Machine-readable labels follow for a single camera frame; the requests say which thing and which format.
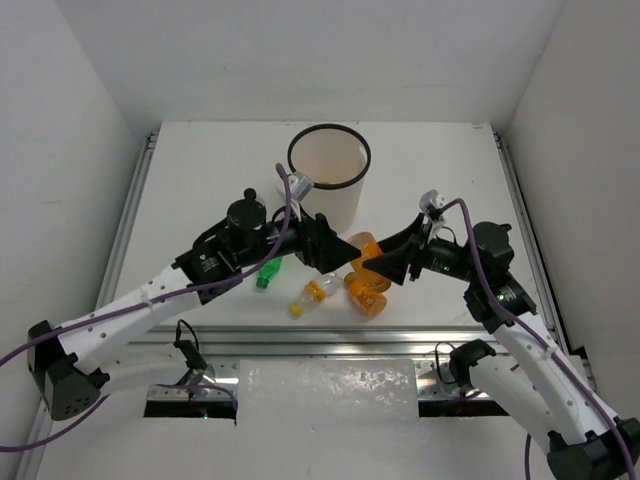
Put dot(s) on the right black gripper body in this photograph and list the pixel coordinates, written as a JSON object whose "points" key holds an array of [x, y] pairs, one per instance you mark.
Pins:
{"points": [[425, 252]]}

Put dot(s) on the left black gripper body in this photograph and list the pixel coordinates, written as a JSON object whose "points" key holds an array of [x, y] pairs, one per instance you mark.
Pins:
{"points": [[310, 241]]}

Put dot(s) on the orange bottle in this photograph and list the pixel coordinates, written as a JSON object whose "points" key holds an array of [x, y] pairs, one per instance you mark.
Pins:
{"points": [[368, 246], [368, 301]]}

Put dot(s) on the clear bottle yellow cap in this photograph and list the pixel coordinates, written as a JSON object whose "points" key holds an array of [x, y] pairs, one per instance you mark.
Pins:
{"points": [[315, 292]]}

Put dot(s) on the small clear bottle black cap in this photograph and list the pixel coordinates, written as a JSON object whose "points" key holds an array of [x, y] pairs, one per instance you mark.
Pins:
{"points": [[252, 194]]}

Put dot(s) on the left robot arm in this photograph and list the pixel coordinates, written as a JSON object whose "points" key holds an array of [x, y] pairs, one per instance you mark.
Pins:
{"points": [[74, 364]]}

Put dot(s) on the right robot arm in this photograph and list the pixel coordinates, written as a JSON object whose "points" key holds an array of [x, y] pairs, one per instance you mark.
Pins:
{"points": [[580, 436]]}

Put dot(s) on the white bin with black rim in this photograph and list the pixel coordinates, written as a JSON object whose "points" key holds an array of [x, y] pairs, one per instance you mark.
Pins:
{"points": [[336, 159]]}

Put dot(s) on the green plastic bottle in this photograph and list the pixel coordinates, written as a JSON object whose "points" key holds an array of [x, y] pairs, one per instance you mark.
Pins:
{"points": [[267, 272]]}

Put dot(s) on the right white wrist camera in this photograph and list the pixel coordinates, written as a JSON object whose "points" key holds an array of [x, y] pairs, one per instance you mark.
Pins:
{"points": [[431, 204]]}

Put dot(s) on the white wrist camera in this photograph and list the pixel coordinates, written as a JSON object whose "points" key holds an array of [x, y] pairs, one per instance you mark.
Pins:
{"points": [[431, 204], [300, 186]]}

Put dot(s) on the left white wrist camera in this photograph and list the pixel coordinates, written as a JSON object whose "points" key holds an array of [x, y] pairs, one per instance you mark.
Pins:
{"points": [[300, 186]]}

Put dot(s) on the right aluminium side rail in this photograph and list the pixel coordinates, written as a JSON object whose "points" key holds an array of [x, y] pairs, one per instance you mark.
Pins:
{"points": [[548, 301]]}

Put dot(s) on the aluminium side rail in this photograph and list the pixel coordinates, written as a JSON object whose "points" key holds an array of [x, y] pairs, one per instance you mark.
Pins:
{"points": [[123, 234], [548, 301]]}

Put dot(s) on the aluminium front rail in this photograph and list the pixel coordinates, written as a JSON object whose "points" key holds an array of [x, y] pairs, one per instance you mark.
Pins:
{"points": [[427, 347]]}

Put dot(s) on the left aluminium side rail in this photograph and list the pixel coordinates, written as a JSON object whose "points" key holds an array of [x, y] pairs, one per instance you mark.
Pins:
{"points": [[123, 234]]}

